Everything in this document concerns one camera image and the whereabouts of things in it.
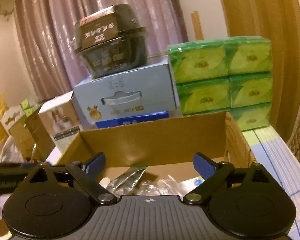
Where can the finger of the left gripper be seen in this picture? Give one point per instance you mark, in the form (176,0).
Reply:
(16,168)

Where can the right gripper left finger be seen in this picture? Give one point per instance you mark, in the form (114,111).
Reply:
(86,173)

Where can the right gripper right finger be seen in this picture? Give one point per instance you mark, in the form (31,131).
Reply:
(214,175)

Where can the silver foil pouch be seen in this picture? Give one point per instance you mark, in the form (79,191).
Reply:
(126,182)

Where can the clear plastic wire holder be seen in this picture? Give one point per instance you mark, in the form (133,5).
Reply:
(163,187)

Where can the large cardboard sorting box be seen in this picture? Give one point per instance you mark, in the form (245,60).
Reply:
(163,145)

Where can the brown cardboard carton left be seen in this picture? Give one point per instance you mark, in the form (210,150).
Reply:
(31,137)

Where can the white cutout card box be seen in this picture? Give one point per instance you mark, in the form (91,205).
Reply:
(11,117)

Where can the checked tablecloth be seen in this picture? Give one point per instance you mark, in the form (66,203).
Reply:
(272,152)

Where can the white humidifier product box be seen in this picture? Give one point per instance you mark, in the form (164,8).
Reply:
(60,120)

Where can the dark blue flat box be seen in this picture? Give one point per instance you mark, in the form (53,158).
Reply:
(132,120)

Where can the green tissue pack bundle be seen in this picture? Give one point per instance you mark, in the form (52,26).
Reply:
(233,75)

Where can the light blue milk carton box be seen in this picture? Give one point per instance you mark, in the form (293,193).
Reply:
(139,91)

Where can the black instant meal bowl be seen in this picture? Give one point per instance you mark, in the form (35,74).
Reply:
(110,41)

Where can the pink curtain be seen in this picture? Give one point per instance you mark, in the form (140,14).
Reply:
(58,38)

